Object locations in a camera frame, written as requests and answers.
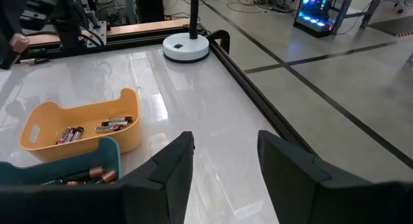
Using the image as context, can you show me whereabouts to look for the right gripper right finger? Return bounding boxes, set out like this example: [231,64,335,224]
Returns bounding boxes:
[257,130,413,224]

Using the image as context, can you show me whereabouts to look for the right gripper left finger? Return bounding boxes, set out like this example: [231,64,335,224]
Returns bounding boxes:
[0,131,196,224]

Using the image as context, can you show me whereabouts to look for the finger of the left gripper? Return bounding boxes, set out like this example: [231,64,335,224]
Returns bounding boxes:
[0,0,26,70]

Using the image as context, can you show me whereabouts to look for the yellow plastic bin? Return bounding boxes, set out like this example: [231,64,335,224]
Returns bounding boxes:
[18,87,141,163]

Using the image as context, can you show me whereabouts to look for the blue plastic bin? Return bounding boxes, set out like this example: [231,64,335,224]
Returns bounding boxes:
[0,136,122,188]

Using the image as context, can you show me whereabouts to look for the black computer tower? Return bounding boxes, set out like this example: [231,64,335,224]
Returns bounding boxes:
[134,0,166,24]

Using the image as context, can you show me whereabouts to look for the white desk lamp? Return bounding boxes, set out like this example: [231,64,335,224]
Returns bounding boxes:
[162,0,210,64]

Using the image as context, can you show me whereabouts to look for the computer tower colourful lights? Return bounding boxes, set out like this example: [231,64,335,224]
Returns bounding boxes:
[292,0,339,39]

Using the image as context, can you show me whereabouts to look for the black floor mat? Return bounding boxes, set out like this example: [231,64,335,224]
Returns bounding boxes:
[367,15,413,38]

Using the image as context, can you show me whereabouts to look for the black frame bracket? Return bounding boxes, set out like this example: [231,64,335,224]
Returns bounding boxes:
[208,29,231,56]

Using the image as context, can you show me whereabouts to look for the wooden desk grey frame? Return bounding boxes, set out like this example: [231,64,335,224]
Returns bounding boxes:
[332,0,387,30]

